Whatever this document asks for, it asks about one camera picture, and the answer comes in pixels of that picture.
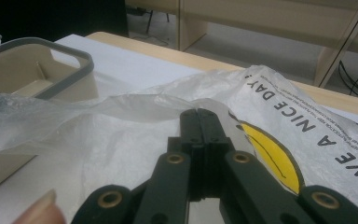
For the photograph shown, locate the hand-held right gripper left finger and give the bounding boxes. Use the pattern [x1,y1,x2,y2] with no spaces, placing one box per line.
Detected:
[167,108,206,202]

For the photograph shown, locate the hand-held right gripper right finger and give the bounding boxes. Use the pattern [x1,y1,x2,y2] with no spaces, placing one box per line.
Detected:
[197,107,235,201]

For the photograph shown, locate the beige bin with grey rim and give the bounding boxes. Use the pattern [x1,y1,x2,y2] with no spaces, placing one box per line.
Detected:
[0,36,99,199]

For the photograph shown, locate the white smiley-face plastic bag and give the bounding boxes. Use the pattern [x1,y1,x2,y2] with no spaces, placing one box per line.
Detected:
[0,64,358,224]

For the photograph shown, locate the black curtain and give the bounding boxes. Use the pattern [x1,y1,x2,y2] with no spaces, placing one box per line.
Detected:
[0,0,131,44]

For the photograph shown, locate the black chair leg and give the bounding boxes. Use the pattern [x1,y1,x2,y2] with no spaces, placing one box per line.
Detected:
[145,8,171,35]

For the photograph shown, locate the long beige wooden desk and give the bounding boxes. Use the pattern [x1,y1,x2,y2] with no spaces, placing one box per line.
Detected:
[125,0,358,89]

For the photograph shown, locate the black power cables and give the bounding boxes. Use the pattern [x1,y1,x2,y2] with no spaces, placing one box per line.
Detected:
[337,59,358,104]

